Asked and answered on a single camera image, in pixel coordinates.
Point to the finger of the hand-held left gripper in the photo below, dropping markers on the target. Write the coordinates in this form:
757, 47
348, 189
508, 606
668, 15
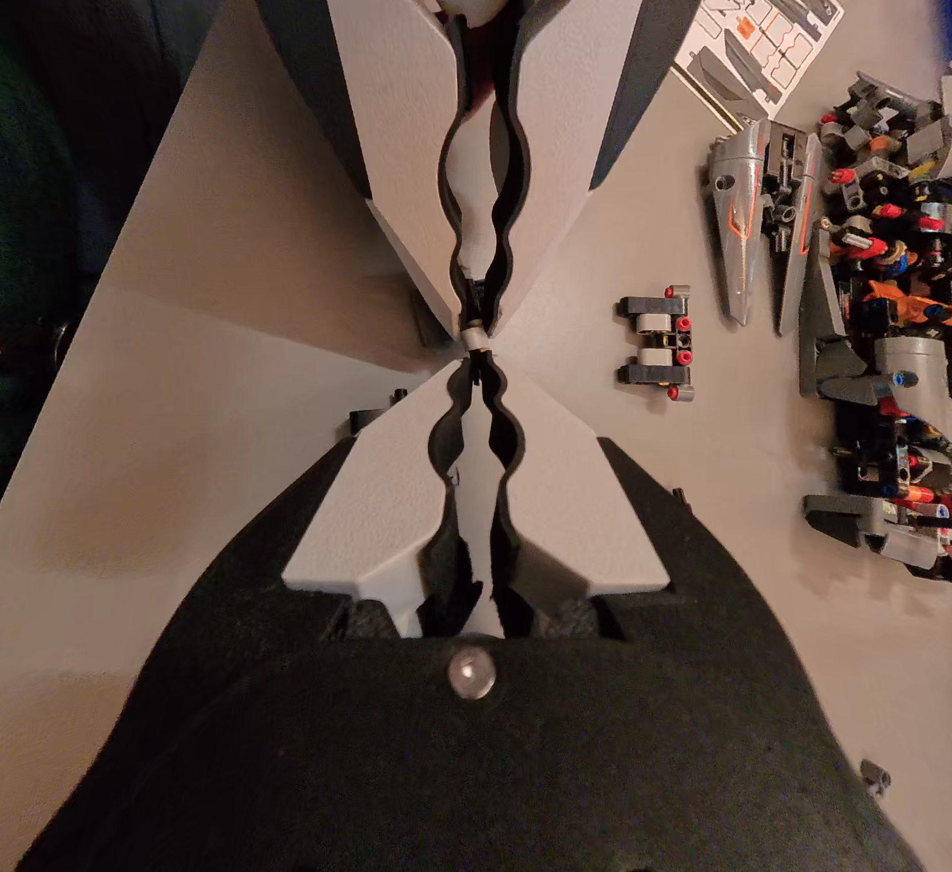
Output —
573, 106
394, 106

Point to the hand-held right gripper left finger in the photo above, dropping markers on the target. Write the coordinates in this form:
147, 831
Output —
364, 515

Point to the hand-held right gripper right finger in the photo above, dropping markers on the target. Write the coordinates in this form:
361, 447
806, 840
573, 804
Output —
587, 515

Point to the black lego assembly red pins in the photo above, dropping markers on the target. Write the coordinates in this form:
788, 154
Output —
654, 307

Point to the lego sticker sheet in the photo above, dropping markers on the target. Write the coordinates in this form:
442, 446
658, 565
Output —
751, 32

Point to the grey lego panels orange stripes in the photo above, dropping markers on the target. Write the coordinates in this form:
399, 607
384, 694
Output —
736, 217

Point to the large lego vehicle model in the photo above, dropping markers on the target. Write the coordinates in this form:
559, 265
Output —
892, 366

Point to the person's dark trousers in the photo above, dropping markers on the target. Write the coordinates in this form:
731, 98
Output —
111, 9

